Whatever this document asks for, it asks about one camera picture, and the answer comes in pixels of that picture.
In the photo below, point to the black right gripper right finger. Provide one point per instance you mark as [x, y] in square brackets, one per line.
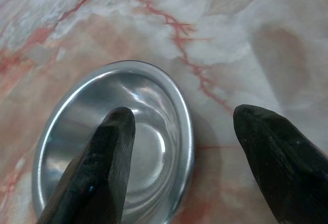
[287, 167]

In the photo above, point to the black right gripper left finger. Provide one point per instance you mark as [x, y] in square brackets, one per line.
[97, 172]

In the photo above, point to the small stainless steel bowl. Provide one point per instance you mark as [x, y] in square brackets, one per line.
[151, 131]

